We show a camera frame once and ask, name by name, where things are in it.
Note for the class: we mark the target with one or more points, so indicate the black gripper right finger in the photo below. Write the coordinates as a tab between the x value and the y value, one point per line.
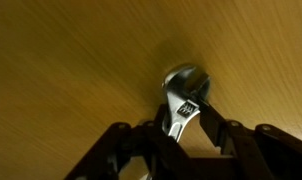
265	152

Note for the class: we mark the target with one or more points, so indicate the silver adjustable spanner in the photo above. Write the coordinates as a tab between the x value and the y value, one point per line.
183	104

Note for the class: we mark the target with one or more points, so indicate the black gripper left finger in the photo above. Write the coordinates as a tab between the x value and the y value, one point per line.
107	158

